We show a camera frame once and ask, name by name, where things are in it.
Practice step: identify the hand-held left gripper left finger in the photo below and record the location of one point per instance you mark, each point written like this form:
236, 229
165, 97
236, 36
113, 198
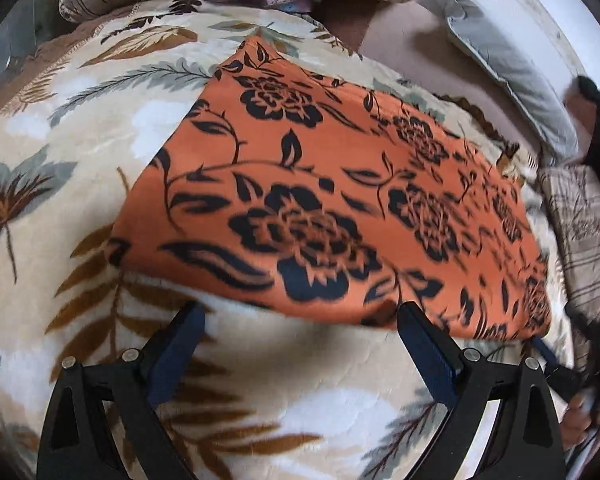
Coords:
177, 350

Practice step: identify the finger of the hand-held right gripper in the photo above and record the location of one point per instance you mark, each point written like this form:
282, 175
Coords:
562, 377

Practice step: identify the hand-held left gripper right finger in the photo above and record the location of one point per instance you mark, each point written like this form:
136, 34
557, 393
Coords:
430, 355

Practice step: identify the orange black floral cloth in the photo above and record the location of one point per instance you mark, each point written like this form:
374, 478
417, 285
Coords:
330, 185

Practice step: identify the person's right hand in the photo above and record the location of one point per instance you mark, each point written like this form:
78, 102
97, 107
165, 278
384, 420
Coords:
577, 420

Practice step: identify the cream leaf print blanket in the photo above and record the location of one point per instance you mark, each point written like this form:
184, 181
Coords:
80, 160

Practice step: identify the grey pillow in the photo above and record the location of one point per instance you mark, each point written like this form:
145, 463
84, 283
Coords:
510, 60

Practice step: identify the brown bed sheet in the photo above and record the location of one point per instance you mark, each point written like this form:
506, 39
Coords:
405, 35

